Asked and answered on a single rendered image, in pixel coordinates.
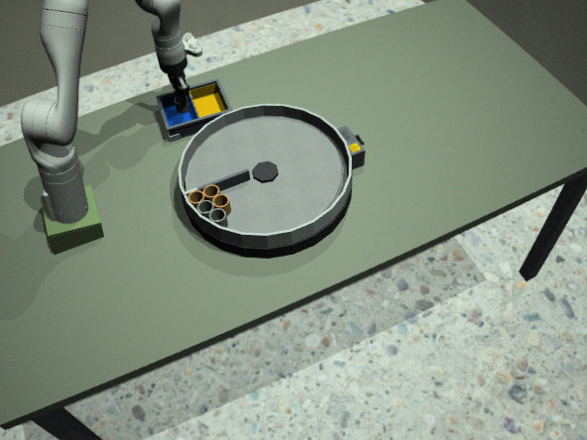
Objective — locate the grey round turntable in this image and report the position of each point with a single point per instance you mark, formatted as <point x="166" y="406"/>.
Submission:
<point x="292" y="185"/>

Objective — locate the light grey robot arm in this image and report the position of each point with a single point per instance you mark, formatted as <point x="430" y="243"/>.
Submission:
<point x="62" y="31"/>

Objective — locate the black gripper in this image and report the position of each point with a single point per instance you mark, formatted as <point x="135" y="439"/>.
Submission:
<point x="176" y="76"/>

